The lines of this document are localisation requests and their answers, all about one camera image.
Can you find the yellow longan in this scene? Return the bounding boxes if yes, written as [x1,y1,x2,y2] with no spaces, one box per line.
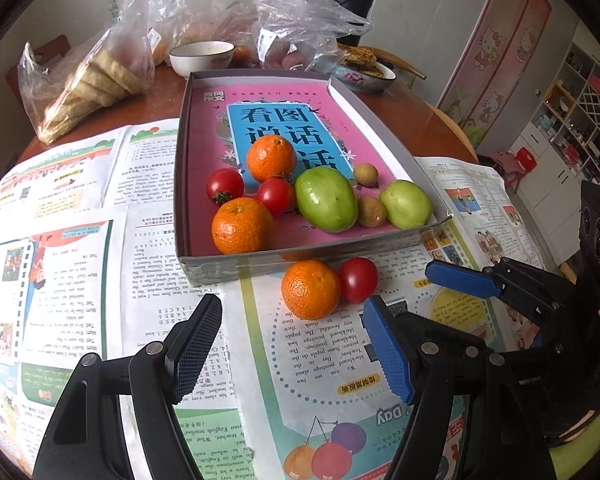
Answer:
[358,195,387,228]
[353,162,379,188]

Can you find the large green apple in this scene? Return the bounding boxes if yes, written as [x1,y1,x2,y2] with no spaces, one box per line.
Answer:
[294,167,358,233]

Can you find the red tomato with stem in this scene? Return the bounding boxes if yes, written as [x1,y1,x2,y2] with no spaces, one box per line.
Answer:
[206,168,245,206]

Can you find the orange tangerine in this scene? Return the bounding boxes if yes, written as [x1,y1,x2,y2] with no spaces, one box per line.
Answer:
[246,134,297,183]
[280,260,341,321]
[211,197,275,255]

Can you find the grey cardboard box tray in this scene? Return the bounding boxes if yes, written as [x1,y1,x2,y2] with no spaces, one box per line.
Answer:
[174,70,452,285]

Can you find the small green apple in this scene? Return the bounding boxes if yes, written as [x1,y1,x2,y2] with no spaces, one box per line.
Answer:
[379,180,434,230]

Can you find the red plastic stool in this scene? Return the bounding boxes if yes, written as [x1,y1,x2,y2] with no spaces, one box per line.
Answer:
[490,148,538,191]

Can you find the newspaper left sheet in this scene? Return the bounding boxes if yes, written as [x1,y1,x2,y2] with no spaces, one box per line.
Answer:
[0,117,257,480]

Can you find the orange tangerine in box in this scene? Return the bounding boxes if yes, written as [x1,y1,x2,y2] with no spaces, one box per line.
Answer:
[211,197,275,255]

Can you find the white shelf cabinet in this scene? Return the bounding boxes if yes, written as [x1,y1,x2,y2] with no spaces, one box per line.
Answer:
[510,42,600,264]

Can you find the pink Chinese workbook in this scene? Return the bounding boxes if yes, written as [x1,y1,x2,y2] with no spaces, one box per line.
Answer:
[178,81,393,257]

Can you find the patterned bowl with pancakes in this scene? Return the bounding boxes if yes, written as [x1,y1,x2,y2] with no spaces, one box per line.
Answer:
[332,44,396,93]

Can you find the pink Hello Kitty wardrobe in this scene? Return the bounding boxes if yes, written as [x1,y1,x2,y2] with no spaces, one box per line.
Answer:
[439,0,552,146]

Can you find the plastic bag of flatbreads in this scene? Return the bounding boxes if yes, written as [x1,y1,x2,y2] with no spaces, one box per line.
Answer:
[17,13,155,145]

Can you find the white ceramic bowl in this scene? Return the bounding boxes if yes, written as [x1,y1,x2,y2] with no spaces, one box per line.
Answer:
[169,40,235,79]

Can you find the clear plastic bag right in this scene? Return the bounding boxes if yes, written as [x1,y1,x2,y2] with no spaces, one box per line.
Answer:
[252,0,372,73]

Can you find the clear plastic bag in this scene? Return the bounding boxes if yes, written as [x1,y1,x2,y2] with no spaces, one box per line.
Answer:
[252,0,372,73]
[112,0,259,67]

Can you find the wooden chair left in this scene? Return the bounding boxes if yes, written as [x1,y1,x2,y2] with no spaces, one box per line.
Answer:
[4,34,72,106]

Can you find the clear plastic bag middle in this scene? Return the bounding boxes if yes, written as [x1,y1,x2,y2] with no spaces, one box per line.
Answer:
[112,0,259,67]

